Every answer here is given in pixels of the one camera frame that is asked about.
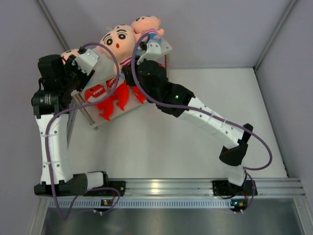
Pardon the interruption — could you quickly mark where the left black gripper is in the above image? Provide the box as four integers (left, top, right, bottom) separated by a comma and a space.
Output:
60, 55, 94, 93

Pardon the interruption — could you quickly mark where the boy doll plush striped shirt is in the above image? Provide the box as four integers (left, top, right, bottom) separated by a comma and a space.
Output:
99, 29, 136, 71
113, 24, 134, 33
131, 16, 164, 40
61, 48, 80, 65

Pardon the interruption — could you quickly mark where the red shark plush purple fin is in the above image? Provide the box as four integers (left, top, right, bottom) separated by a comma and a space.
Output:
84, 84, 117, 121

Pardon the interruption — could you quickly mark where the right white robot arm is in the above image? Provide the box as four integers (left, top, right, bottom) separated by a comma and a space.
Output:
122, 60, 253, 194

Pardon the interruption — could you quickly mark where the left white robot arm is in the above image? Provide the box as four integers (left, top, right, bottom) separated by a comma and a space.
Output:
31, 54, 111, 196

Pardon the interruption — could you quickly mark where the white two-tier wooden shelf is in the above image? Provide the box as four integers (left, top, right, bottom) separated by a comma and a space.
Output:
70, 36, 173, 130

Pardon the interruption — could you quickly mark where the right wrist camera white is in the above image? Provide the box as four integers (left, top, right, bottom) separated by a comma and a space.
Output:
137, 42, 161, 65

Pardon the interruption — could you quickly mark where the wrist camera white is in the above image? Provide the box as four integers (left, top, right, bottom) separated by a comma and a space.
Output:
137, 42, 161, 65
74, 49, 99, 75

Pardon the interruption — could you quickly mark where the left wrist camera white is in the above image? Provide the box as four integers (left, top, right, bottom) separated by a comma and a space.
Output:
74, 49, 99, 75

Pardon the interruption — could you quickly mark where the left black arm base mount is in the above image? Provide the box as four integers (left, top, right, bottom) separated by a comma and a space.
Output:
105, 180, 126, 197

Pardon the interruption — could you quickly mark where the slotted cable duct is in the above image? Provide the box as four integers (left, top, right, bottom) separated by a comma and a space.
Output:
58, 197, 236, 209

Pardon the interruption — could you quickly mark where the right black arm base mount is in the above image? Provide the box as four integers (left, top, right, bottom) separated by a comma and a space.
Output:
212, 180, 258, 199

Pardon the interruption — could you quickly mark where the aluminium front rail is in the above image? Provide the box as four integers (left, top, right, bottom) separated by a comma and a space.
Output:
110, 178, 306, 198

